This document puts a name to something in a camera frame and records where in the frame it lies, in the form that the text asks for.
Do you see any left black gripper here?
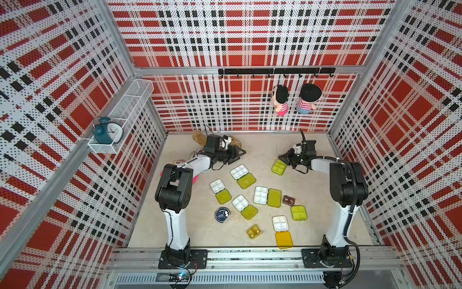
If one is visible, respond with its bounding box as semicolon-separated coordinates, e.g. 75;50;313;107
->
215;144;246;164

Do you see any green pillbox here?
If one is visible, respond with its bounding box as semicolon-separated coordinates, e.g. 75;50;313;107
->
232;195;258;220
209;179;232;205
291;205;308;222
271;159;287;176
230;164;256;189
253;186;282;208

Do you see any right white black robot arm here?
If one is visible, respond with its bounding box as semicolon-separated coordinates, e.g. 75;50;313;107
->
278;140;369;267

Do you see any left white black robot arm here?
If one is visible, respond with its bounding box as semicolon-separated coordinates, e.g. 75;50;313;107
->
155;134;246;269

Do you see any brown plush bear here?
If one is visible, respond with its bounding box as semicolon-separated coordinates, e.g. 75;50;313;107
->
192;130;242;148

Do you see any pink white plush toy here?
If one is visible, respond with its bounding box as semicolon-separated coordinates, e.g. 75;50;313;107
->
160;158;198;185

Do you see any small brown pill case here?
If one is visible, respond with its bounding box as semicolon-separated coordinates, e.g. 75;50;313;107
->
282;195;295;207

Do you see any doll with pink striped shirt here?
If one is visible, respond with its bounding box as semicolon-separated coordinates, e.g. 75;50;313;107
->
271;84;289;116

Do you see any doll with black hat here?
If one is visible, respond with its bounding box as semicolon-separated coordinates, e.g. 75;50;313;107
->
296;83;322;114

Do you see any round dark blue tin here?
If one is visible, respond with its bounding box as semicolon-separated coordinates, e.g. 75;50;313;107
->
215;207;231;223

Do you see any yellow pillbox open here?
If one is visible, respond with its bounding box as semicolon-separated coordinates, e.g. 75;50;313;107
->
272;216;294;249

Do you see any teal alarm clock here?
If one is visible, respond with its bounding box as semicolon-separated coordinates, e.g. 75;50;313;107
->
92;116;123;145

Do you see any green circuit board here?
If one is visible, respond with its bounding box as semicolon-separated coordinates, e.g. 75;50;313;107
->
155;272;190;283

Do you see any black hook rail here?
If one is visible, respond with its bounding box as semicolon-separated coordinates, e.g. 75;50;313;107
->
218;67;336;77

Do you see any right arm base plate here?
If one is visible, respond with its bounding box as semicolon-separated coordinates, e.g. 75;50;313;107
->
302;247;354;269

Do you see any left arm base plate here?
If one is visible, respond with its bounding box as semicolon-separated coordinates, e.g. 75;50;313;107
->
158;249;208;270

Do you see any white wire shelf basket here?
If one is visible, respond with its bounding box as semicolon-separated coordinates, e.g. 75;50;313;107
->
89;79;154;154

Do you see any aluminium rail front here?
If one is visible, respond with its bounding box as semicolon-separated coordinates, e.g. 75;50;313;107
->
108;246;404;273

